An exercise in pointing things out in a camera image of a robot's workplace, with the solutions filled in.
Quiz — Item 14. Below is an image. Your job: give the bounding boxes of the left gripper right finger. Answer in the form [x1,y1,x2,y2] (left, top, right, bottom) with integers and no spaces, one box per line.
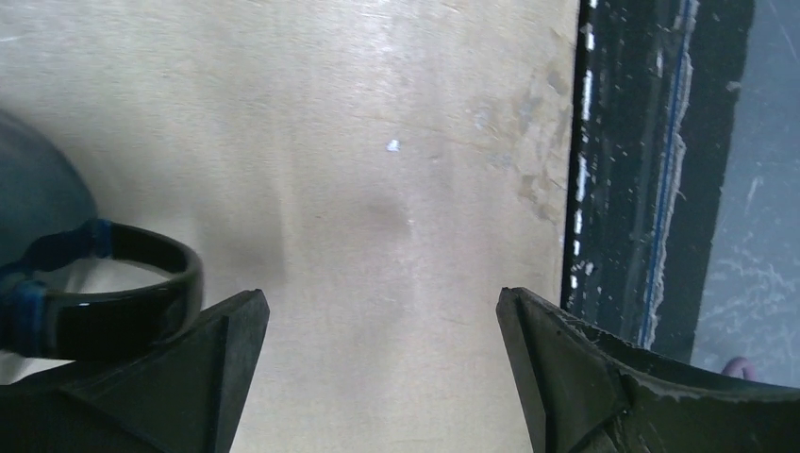
[496,288,799,452]

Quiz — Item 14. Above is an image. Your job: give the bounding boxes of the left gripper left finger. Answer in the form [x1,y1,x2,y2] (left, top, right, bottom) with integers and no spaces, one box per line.
[1,290,270,452]

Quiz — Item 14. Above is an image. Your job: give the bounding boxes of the dark blue mug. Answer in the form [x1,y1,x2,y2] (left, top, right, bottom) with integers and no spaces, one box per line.
[1,112,204,361]

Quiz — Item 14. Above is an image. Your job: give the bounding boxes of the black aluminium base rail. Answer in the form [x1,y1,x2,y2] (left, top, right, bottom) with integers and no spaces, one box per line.
[559,1,756,362]

